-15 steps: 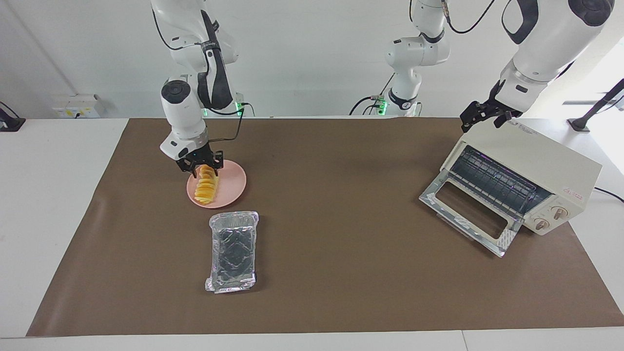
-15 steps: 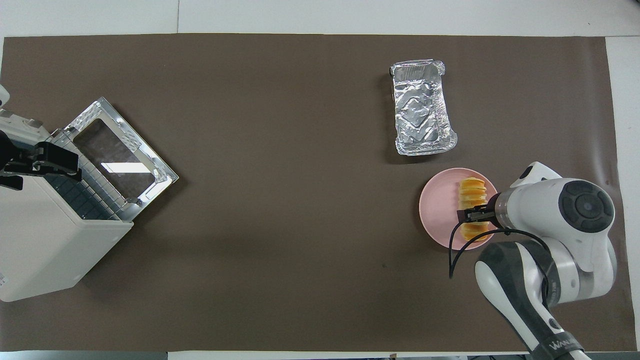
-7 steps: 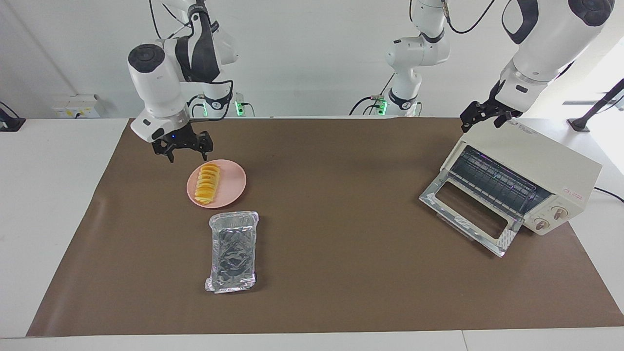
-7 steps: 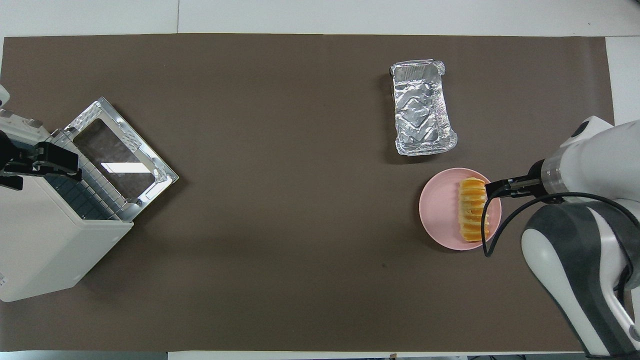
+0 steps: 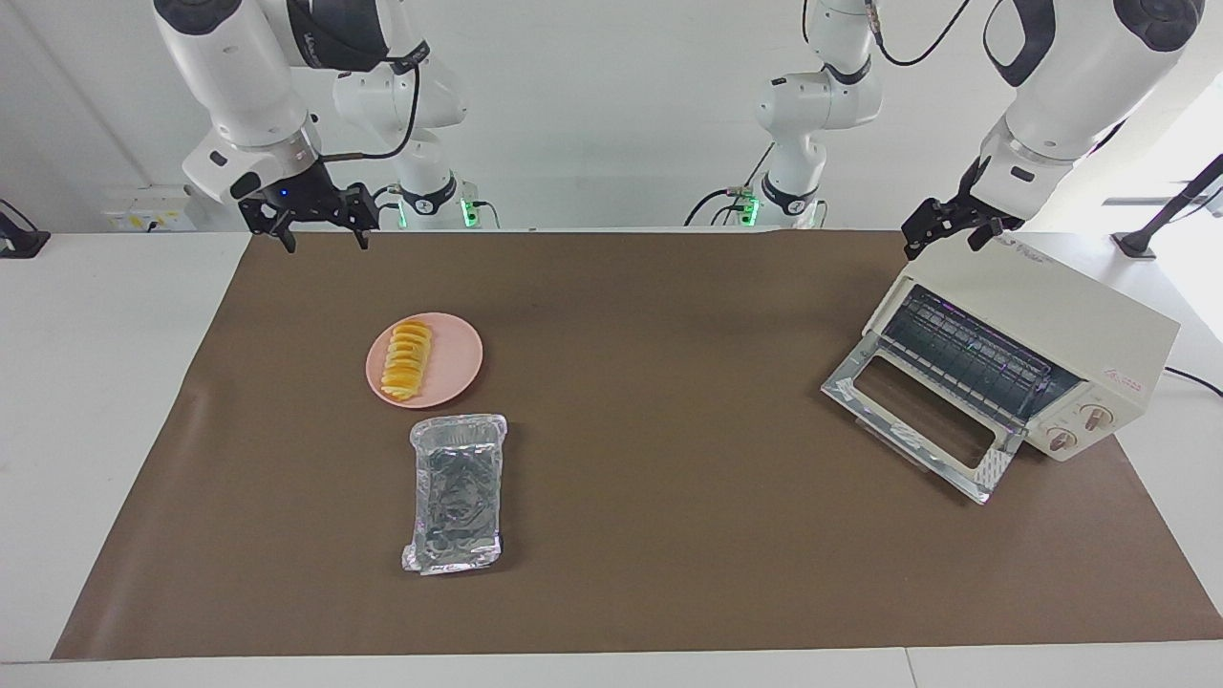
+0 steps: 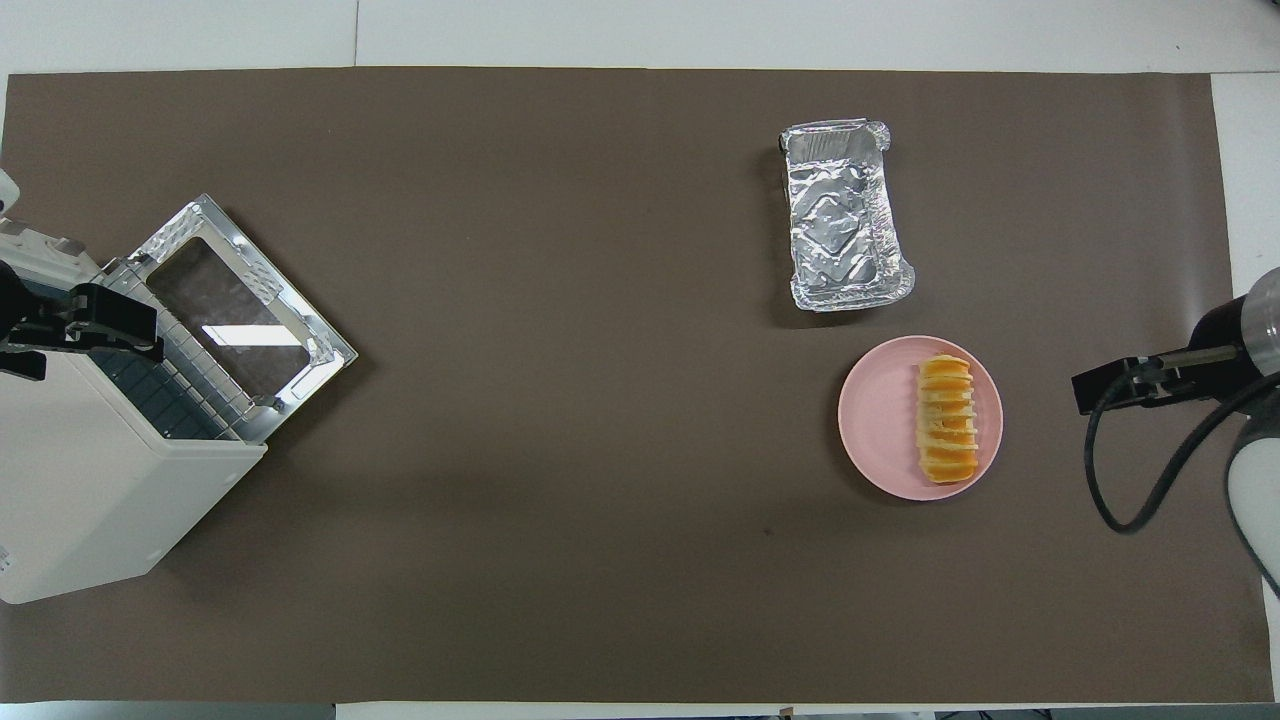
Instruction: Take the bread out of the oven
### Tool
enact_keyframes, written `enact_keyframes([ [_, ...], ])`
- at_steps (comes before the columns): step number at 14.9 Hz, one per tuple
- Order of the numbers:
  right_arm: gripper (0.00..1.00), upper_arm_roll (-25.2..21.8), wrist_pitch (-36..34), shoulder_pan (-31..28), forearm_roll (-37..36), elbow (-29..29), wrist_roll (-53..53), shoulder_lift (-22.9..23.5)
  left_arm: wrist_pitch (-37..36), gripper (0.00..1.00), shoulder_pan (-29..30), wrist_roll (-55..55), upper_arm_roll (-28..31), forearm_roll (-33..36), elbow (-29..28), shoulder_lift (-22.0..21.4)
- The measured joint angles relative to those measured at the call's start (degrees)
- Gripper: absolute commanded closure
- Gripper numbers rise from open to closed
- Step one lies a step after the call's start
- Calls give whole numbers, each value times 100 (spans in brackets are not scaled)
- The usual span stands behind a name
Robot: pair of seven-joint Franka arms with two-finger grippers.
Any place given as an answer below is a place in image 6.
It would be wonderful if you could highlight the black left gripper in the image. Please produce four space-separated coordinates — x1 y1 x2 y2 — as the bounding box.
0 262 166 383

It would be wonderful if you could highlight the metal oven rack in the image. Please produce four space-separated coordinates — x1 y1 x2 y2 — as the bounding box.
95 285 251 442

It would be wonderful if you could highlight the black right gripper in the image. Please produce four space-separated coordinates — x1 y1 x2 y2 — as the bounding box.
1072 298 1263 416

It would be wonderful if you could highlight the brown table mat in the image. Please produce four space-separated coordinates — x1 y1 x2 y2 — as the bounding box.
0 67 1276 706

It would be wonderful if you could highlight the glass oven door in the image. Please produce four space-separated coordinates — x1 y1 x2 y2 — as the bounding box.
105 193 359 444

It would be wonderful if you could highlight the cream toaster oven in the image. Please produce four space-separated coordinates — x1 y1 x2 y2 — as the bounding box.
0 220 269 606

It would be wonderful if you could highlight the aluminium foil tray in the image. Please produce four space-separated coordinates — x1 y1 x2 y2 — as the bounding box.
780 118 916 313

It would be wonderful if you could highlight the sliced yellow bread loaf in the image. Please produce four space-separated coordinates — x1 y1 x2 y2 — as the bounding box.
916 355 980 485

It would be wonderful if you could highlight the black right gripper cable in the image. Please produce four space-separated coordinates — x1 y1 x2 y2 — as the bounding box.
1088 370 1280 536

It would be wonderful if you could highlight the pink round plate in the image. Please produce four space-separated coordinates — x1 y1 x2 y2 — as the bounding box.
838 335 1004 501

